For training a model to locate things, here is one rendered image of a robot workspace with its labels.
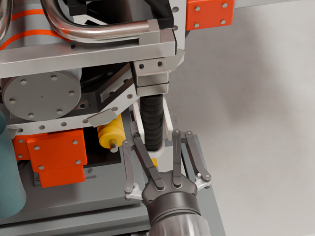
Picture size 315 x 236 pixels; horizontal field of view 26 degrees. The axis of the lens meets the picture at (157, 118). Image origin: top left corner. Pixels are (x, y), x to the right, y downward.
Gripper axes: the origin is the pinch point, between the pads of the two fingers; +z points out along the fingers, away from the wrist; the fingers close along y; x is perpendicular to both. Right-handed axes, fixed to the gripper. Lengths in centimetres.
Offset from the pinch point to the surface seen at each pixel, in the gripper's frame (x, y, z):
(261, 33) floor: -82, 57, 101
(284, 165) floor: -83, 48, 43
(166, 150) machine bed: -75, 12, 49
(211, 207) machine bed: -75, 21, 28
